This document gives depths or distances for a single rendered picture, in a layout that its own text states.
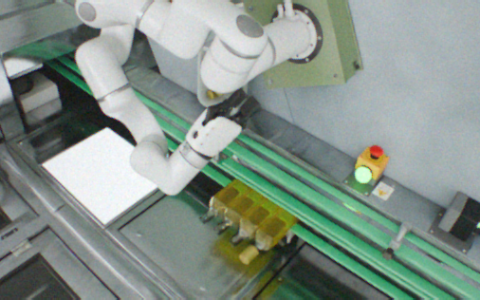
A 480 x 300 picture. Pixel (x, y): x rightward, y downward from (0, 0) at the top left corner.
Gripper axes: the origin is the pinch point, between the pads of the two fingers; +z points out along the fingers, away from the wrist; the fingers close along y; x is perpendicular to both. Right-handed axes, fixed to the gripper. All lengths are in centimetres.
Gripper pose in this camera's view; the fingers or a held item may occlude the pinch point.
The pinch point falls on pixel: (244, 101)
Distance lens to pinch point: 93.7
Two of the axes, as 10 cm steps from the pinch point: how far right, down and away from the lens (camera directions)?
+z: 6.9, -6.9, -2.3
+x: 5.1, 6.9, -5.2
